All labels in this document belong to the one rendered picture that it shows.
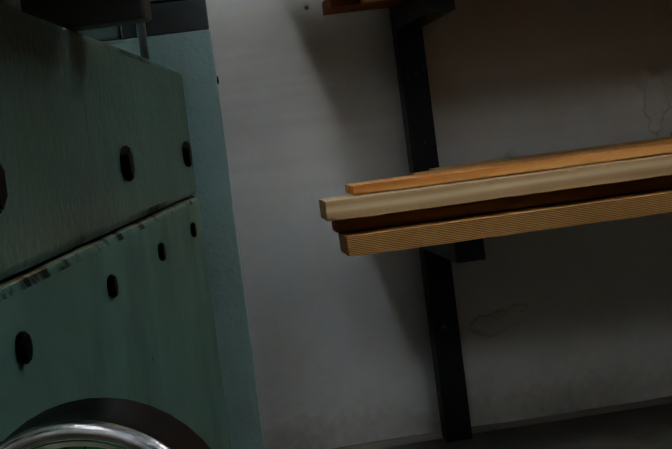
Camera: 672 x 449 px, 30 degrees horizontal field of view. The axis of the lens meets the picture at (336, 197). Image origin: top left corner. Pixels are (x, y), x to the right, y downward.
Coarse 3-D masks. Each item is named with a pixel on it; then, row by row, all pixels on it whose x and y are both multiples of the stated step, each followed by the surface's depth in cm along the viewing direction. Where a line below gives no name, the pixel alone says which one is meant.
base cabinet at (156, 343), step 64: (64, 256) 46; (128, 256) 58; (192, 256) 82; (0, 320) 36; (64, 320) 44; (128, 320) 56; (192, 320) 78; (0, 384) 35; (64, 384) 43; (128, 384) 54; (192, 384) 74
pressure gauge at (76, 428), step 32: (64, 416) 26; (96, 416) 26; (128, 416) 27; (160, 416) 28; (0, 448) 25; (32, 448) 25; (64, 448) 26; (96, 448) 26; (128, 448) 25; (160, 448) 25; (192, 448) 27
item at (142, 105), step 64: (0, 64) 40; (64, 64) 49; (128, 64) 65; (0, 128) 39; (64, 128) 48; (128, 128) 63; (0, 192) 36; (64, 192) 47; (128, 192) 60; (192, 192) 87; (0, 256) 37
